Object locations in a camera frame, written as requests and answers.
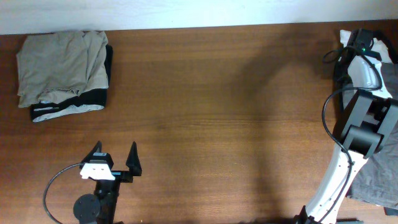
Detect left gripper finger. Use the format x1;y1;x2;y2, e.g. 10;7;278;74
126;141;142;176
81;141;102;164

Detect grey-green shorts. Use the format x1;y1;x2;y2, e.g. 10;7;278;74
346;62;397;210

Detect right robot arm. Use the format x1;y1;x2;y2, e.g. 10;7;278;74
293;29;397;224

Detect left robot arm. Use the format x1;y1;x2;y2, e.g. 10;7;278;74
73;142;142;224

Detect white shirt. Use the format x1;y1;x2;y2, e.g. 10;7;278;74
340;29;397;63

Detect folded black garment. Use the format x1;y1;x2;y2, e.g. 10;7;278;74
30;44;113;122

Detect folded beige garment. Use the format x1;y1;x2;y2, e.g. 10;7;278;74
16;31;109;108

